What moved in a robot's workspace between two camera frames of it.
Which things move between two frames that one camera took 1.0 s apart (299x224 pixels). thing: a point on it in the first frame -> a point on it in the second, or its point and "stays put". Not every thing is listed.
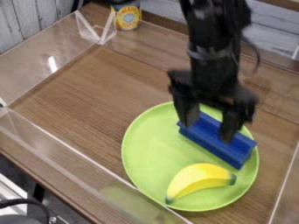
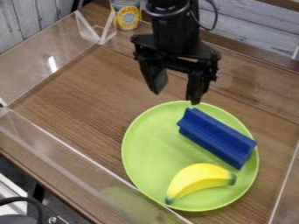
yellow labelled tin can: (126, 13) stays put
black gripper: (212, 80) -> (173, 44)
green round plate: (160, 153) stays put
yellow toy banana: (198, 175) stays put
